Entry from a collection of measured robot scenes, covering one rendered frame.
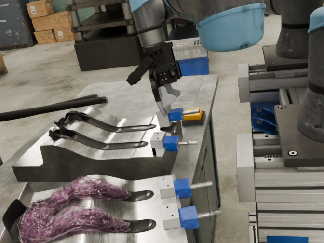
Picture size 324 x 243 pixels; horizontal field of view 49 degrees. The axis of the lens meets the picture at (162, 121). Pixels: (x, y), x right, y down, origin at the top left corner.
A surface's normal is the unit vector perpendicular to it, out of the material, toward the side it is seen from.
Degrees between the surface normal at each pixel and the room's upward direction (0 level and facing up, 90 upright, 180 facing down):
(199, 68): 91
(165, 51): 82
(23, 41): 90
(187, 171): 0
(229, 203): 0
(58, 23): 87
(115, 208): 29
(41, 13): 87
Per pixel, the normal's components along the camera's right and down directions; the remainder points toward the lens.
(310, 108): -0.94, 0.00
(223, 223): -0.15, -0.89
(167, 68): -0.26, 0.33
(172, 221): 0.07, 0.43
